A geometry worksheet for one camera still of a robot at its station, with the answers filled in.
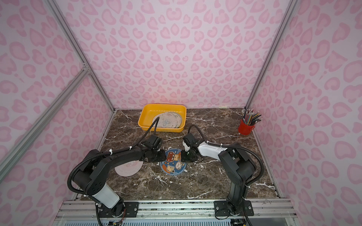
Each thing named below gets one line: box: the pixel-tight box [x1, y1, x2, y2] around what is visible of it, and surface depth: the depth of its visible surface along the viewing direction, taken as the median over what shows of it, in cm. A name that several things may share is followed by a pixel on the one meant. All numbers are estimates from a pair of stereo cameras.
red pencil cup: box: [238, 118, 256, 136], surface depth 100 cm
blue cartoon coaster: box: [159, 148, 187, 176], surface depth 90 cm
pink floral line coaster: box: [172, 112, 182, 129], surface depth 112 cm
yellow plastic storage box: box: [137, 103, 188, 133], surface depth 116 cm
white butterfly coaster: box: [152, 112, 182, 129], surface depth 112 cm
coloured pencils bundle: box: [241, 108, 263, 126], surface depth 97 cm
